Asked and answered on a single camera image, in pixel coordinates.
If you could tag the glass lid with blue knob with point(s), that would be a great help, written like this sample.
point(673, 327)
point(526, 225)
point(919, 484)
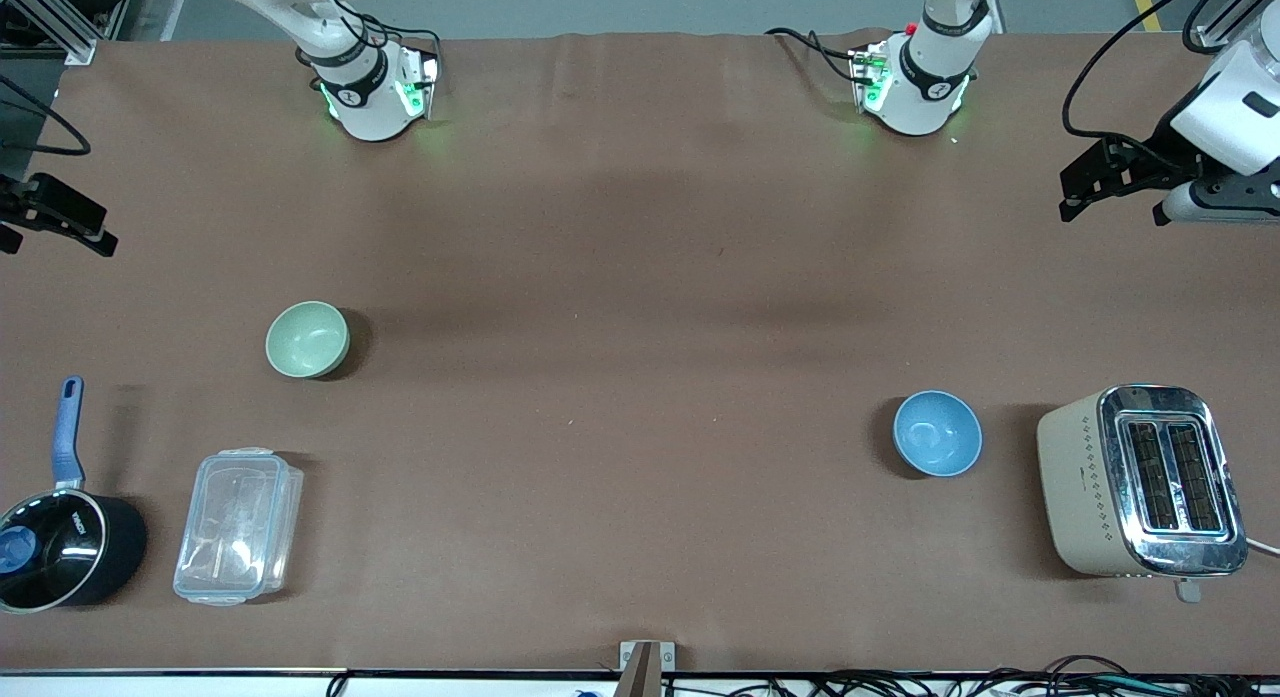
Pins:
point(55, 557)

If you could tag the clear plastic food container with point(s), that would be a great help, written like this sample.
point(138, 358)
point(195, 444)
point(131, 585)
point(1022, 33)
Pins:
point(238, 527)

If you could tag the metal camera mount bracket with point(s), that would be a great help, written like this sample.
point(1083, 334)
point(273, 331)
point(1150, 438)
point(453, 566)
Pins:
point(646, 665)

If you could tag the brown table cloth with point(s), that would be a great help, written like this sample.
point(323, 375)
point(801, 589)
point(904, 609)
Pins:
point(640, 377)

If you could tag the aluminium frame profile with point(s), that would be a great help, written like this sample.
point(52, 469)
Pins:
point(55, 17)
point(1235, 12)

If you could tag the green bowl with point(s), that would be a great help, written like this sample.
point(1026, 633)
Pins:
point(306, 339)

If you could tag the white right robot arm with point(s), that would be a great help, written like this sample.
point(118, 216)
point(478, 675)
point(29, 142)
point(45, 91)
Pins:
point(372, 112)

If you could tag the cream and chrome toaster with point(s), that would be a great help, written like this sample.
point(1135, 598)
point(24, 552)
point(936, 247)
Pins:
point(1085, 487)

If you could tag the blue bowl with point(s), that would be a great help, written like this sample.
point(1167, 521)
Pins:
point(937, 433)

